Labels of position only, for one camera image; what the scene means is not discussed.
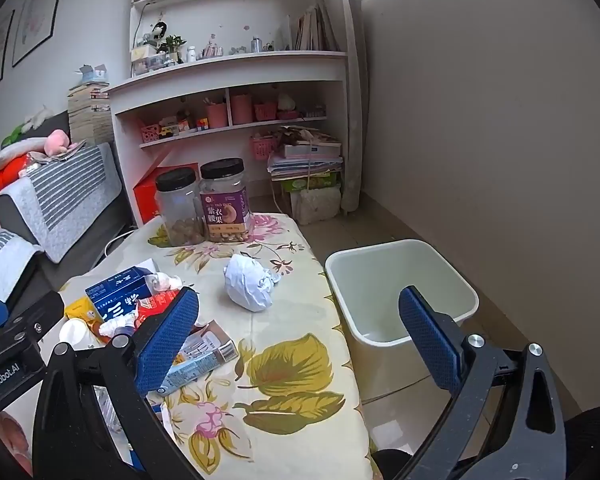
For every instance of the black and white figurine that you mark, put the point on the black and white figurine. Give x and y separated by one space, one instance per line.
157 31

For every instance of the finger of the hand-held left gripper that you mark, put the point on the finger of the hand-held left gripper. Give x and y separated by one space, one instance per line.
30 315

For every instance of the white plush toy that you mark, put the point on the white plush toy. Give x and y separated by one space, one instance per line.
37 117

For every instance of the pink plush toy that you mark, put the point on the pink plush toy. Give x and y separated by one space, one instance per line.
57 141

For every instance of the white paper cup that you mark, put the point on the white paper cup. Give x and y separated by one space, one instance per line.
75 334

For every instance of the small potted plant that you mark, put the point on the small potted plant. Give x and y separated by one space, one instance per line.
172 47

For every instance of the red cardboard box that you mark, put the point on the red cardboard box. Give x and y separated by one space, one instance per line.
145 200

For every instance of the white plastic bag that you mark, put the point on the white plastic bag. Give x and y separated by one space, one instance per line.
317 207

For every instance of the white tissue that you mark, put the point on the white tissue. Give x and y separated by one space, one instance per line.
114 328
162 281

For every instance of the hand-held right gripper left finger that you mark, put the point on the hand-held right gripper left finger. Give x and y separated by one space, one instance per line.
166 340

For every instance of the pale plush toy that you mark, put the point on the pale plush toy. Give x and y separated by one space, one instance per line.
286 102

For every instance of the orange red pillow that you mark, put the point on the orange red pillow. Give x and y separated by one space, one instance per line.
7 175

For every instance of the white plastic bin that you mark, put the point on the white plastic bin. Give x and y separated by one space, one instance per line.
380 280

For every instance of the orange peel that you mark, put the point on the orange peel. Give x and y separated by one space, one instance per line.
96 328

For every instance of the white bookshelf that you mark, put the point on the white bookshelf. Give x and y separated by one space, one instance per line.
220 72

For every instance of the flattened light blue carton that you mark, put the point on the flattened light blue carton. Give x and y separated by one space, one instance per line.
205 355

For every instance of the yellow toy car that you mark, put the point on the yellow toy car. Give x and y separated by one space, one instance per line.
166 131

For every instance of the red snack packet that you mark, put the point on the red snack packet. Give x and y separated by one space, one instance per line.
155 307

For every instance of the tall stack of books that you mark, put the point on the tall stack of books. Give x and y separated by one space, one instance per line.
90 115

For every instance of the pink storage basket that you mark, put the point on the pink storage basket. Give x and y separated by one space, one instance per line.
265 111

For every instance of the floral tablecloth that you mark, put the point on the floral tablecloth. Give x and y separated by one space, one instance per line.
290 360

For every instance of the colourful puzzle cube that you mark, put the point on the colourful puzzle cube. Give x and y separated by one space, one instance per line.
202 123

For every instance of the yellow wrapper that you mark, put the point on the yellow wrapper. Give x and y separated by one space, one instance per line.
80 308

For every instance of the pink lattice basket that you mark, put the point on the pink lattice basket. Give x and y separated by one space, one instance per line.
150 133

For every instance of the grey striped quilted cover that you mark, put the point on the grey striped quilted cover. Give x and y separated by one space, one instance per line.
65 195
2 265

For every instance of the pink pen cup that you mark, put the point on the pink pen cup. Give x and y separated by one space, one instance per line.
216 116
241 109

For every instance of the green tissue pack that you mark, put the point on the green tissue pack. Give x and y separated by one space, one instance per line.
310 182

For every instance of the white paper ball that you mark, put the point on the white paper ball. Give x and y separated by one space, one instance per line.
250 282

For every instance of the small white bottle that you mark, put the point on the small white bottle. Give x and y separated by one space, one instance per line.
191 54

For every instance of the hanging pink basket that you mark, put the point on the hanging pink basket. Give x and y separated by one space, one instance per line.
261 147

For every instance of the clear jar with black lid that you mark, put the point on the clear jar with black lid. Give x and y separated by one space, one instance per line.
180 210

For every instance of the white pillow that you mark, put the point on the white pillow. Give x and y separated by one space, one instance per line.
0 160

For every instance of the leaning shelf books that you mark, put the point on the leaning shelf books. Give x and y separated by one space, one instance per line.
312 30

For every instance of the purple label nut jar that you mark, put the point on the purple label nut jar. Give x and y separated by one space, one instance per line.
225 210

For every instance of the person's left hand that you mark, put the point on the person's left hand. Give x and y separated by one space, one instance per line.
12 442

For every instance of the clear plastic bottle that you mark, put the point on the clear plastic bottle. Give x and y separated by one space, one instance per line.
111 412

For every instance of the blue milk carton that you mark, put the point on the blue milk carton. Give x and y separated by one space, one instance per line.
115 292

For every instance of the grey sofa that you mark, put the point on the grey sofa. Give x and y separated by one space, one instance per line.
80 245

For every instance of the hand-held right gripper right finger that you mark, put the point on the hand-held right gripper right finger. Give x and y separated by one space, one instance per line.
430 345

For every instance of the pile of books and papers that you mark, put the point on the pile of books and papers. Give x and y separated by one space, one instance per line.
305 157

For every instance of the green plush toy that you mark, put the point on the green plush toy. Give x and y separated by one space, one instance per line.
12 135

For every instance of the silver bottle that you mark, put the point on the silver bottle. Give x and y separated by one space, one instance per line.
256 44

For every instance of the pink figurine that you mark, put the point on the pink figurine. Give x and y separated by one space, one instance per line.
212 49

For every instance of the blue tissue box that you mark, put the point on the blue tissue box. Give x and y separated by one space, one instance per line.
92 74

